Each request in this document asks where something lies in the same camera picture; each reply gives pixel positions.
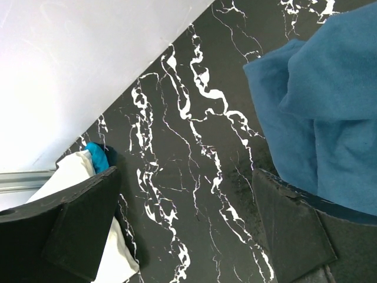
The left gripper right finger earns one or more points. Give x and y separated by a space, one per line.
311 239

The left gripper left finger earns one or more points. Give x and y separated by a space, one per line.
61 237

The blue t-shirt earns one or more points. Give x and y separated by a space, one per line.
316 103

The folded white t-shirt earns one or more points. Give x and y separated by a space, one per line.
117 264

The folded teal t-shirt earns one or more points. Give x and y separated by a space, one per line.
99 157

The aluminium frame rail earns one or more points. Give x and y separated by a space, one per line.
22 181

